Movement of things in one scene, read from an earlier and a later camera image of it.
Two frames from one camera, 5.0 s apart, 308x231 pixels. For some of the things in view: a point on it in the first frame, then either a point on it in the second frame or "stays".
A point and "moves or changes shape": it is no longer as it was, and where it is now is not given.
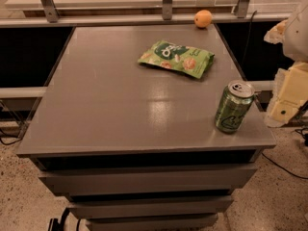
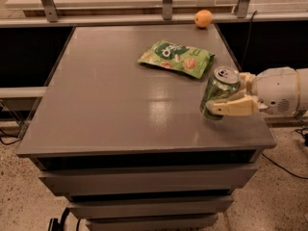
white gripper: (297, 38) -> (276, 89)
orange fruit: (202, 18) stays
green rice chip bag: (189, 61) stays
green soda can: (235, 102) moves or changes shape
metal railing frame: (166, 18) stays
